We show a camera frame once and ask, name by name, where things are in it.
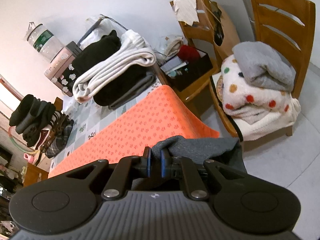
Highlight white torn paper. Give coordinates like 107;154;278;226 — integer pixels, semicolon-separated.
172;0;199;26

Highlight black garment on top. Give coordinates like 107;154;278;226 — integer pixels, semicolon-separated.
72;30;121;75

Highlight white polka dot blanket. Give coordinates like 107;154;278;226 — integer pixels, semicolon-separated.
221;55;301;141

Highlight left stack dark clothes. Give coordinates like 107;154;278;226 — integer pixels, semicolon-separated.
9;94;56;147

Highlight black storage box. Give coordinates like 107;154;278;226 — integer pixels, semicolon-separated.
160;49;213;92

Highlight white plastic bag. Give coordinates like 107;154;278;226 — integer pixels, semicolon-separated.
77;14;128;50

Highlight black folded garment under towel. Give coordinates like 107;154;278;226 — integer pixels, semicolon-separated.
93;64;148;106

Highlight orange patterned mat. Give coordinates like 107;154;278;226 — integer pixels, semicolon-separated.
49;85;219;177

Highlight red item in box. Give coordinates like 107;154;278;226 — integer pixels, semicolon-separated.
177;45;201;63

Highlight brown paper bag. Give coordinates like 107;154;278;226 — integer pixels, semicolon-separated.
200;0;240;62

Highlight wooden chair with blanket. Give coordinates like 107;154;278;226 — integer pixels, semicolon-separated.
209;0;316;142

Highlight plaid folded garment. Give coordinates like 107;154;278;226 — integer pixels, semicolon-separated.
45;119;74;159

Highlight wooden chair at left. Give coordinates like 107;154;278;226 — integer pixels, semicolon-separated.
23;163;49;187

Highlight large water bottle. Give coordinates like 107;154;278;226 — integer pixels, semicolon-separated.
24;22;65;62

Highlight dark grey garment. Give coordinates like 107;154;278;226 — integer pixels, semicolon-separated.
131;135;249;192

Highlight checkered floral tablecloth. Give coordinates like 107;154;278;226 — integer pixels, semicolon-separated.
50;80;161;172

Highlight light grey folded fleece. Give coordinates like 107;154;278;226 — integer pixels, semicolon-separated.
232;41;296;93

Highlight grey folded garment bottom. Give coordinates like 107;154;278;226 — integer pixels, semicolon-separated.
108;72;156;110

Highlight pink sticker appliance box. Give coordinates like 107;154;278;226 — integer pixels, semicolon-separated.
44;41;81;97

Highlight left stack patterned clothes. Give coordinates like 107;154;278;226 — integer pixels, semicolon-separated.
35;111;70;153

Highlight wooden chair with box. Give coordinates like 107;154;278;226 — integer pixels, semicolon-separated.
170;0;222;104

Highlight white folded towel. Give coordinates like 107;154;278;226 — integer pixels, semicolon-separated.
73;29;156;103

